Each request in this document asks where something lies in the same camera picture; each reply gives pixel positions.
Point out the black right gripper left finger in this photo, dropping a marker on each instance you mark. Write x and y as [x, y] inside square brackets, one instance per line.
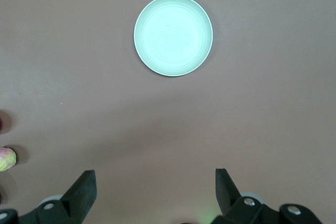
[78, 197]

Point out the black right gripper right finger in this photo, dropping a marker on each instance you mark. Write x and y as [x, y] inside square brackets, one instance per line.
[228, 197]

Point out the yellow pink apple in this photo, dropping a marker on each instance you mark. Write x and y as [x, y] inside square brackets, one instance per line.
[6, 159]

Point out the red pomegranate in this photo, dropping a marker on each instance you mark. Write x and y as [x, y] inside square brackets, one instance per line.
[0, 123]

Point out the brown table cover cloth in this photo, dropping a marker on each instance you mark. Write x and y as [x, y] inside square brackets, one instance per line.
[78, 51]

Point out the pale green round plate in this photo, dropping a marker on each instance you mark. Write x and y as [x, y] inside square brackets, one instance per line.
[173, 36]

